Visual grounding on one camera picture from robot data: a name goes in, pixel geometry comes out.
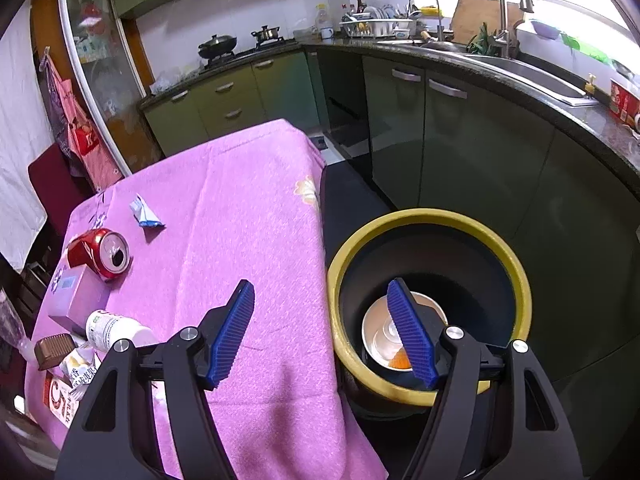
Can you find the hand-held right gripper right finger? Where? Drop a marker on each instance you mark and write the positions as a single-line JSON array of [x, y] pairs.
[[410, 330]]

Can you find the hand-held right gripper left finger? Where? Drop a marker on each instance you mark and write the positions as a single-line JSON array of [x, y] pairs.
[[232, 330]]

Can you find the yellow-rimmed black waste bin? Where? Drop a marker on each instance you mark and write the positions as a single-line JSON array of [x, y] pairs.
[[425, 216]]

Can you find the white plastic bottle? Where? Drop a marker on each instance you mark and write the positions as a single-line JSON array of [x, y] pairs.
[[115, 327]]

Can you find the blue and white packet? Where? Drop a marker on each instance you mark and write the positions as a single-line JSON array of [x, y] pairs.
[[142, 212]]

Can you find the purple cardboard box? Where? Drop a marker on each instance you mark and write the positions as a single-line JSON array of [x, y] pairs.
[[75, 300]]

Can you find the red soda can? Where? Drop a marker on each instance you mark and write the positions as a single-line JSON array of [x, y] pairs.
[[87, 250]]

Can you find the brown chocolate wrapper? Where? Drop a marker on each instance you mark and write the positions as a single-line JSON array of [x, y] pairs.
[[52, 350]]

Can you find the red and white carton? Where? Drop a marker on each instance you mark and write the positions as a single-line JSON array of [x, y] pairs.
[[60, 400]]

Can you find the orange peel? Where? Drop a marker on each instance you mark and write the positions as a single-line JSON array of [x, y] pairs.
[[399, 360]]

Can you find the white paper bowl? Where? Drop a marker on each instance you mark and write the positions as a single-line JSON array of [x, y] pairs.
[[377, 330]]

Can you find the purple floral tablecloth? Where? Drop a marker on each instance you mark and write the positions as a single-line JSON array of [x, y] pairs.
[[225, 210]]

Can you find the dark green base cabinets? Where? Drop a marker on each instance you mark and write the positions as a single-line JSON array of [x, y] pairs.
[[475, 160]]

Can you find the dark blue floor cloth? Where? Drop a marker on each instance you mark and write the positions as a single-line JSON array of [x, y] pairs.
[[316, 142]]

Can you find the clear plastic bottle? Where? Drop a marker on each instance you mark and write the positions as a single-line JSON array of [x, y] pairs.
[[10, 320]]

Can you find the light green base cabinets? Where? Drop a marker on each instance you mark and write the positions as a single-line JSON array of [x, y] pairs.
[[225, 100]]

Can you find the red patterned hanging bags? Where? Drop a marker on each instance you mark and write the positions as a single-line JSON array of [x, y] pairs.
[[85, 145]]

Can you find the maroon chair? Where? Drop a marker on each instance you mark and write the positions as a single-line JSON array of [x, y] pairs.
[[50, 175]]

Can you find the gas stove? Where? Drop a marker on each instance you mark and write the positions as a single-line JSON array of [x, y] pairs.
[[250, 54]]

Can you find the steel sink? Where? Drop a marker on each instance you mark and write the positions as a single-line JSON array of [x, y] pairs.
[[540, 77]]

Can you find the black wok with lid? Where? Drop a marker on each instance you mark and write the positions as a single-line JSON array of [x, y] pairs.
[[217, 46]]

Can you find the white hanging cloth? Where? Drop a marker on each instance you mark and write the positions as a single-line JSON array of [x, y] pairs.
[[17, 135]]

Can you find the green leafy vegetables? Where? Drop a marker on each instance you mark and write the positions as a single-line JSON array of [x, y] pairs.
[[482, 42]]

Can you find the steel cooking pot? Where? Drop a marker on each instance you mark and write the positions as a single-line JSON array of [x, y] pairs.
[[267, 34]]

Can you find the white-framed glass door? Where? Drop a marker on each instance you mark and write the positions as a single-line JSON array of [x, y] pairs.
[[100, 60]]

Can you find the white dish rack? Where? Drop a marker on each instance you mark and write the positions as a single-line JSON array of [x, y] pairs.
[[375, 25]]

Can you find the white mug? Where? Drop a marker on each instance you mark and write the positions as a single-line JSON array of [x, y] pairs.
[[327, 34]]

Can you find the red box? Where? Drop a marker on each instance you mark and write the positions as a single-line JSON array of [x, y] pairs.
[[622, 102]]

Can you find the wooden cutting board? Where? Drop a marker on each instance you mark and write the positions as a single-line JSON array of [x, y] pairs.
[[475, 15]]

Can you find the yellow oil bottle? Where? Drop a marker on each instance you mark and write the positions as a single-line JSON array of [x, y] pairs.
[[323, 17]]

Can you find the purple plastic bowl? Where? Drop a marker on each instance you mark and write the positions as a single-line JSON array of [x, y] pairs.
[[545, 29]]

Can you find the tall steel faucet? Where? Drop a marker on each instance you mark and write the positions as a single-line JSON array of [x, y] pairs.
[[505, 10]]

